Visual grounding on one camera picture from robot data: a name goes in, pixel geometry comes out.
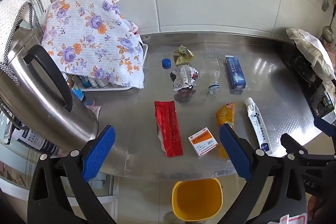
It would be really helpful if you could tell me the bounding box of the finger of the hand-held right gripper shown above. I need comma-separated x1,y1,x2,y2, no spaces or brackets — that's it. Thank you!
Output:
280,133,336,169
314,117,336,133

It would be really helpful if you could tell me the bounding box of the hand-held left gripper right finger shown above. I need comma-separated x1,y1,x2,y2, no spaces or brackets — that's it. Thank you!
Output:
219,124,308,224

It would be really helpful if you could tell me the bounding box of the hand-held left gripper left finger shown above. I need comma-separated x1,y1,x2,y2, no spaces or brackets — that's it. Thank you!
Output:
27,125,117,224

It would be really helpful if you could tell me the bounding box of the orange white medicine box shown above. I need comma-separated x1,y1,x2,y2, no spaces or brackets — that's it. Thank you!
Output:
188,127,219,159

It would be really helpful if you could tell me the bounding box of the white ointment tube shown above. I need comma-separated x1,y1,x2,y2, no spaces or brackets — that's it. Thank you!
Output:
245,97,273,156

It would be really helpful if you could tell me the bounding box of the orange yellow snack packet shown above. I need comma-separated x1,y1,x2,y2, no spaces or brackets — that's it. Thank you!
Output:
216,102,237,159

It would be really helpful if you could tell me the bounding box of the yellow plastic bin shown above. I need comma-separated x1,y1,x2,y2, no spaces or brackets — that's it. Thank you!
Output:
172,178,223,222

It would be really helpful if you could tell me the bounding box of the red foil packet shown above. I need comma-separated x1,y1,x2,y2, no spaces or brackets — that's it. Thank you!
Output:
154,101,184,157

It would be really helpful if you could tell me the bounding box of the blue toothpaste box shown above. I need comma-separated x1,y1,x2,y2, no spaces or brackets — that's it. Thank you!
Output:
225,55,247,90

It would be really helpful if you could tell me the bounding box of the silver snack bag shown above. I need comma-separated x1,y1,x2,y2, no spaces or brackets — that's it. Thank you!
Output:
170,64,199,92

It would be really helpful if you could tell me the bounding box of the black gas stove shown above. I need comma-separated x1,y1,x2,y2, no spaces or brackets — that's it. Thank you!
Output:
289,51,336,118

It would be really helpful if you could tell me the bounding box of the pink cloth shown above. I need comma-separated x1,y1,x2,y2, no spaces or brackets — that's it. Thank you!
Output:
84,105,101,118

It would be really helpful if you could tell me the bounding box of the dark blue white box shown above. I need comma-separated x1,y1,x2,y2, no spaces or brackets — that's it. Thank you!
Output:
16,130,58,159

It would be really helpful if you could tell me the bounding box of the blue label bottle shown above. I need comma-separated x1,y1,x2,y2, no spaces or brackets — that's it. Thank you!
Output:
63,73,86,102

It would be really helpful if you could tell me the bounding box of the clear plastic bottle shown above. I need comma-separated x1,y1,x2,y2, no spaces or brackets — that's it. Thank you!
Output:
201,56,222,94

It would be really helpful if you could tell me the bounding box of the white cloth cover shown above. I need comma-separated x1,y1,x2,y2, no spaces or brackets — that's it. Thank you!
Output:
286,27,336,81

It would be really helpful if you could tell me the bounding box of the stainless steel kettle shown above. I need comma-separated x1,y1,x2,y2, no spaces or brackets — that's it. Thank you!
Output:
0,20,99,151

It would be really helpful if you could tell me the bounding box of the hanging metal strainer ladle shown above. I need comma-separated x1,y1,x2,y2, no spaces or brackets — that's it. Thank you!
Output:
322,2,336,42

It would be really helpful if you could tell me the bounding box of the yellow green crumpled wrapper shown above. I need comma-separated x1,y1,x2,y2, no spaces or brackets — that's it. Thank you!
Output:
173,45,195,65

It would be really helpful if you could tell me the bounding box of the floral cloth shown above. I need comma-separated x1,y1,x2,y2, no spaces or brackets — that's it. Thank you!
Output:
41,0,145,90

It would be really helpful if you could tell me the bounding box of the white knitted cloth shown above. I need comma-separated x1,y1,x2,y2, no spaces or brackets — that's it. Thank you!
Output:
0,0,38,86

